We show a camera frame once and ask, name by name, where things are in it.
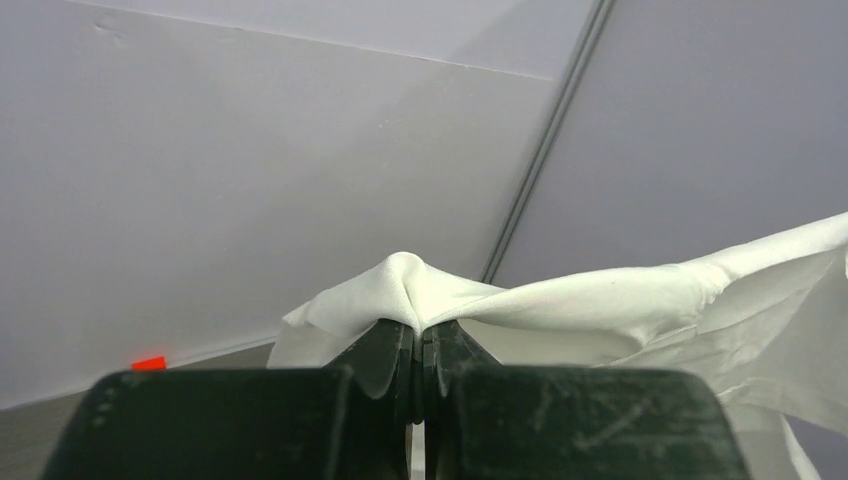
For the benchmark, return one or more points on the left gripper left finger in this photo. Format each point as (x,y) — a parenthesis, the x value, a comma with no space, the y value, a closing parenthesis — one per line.
(345,420)

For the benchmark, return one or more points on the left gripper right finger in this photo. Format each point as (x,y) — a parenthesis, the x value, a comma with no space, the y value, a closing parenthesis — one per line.
(487,420)

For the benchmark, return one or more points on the white shirt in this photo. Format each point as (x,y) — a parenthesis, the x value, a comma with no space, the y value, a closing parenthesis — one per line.
(763,323)

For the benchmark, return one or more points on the red toy brick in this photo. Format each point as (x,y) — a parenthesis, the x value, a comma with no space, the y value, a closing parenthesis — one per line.
(150,364)

